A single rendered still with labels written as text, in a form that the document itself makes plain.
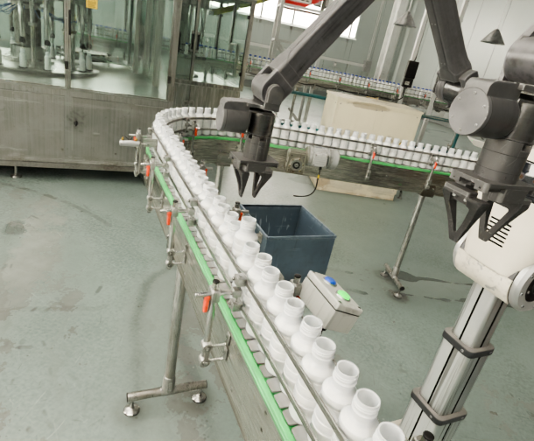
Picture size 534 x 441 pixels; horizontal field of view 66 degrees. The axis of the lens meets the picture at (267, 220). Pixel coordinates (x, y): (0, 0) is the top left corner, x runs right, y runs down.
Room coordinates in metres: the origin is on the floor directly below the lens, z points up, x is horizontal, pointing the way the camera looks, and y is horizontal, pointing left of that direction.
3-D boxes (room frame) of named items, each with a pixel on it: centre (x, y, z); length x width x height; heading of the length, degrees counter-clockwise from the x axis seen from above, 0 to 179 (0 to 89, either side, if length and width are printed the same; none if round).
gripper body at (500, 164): (0.58, -0.30, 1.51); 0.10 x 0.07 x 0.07; 117
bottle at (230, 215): (1.03, 0.10, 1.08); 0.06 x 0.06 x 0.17
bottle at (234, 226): (0.98, 0.08, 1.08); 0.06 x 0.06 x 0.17
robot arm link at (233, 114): (0.91, 0.09, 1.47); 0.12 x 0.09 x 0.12; 116
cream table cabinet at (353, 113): (5.50, -1.02, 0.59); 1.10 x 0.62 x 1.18; 99
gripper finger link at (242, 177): (0.93, 0.06, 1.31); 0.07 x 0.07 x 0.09; 27
